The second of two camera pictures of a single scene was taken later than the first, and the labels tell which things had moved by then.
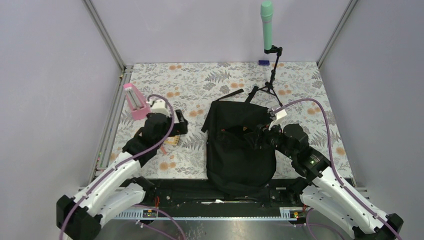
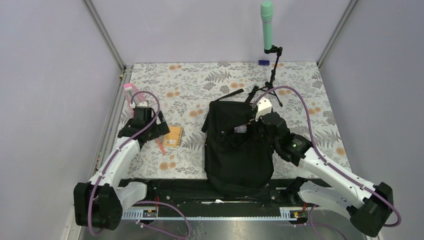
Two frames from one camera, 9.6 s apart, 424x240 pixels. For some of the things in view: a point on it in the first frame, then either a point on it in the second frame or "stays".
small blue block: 264,62 stays
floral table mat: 298,89 stays
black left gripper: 180,128 → 161,129
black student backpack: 235,165 stays
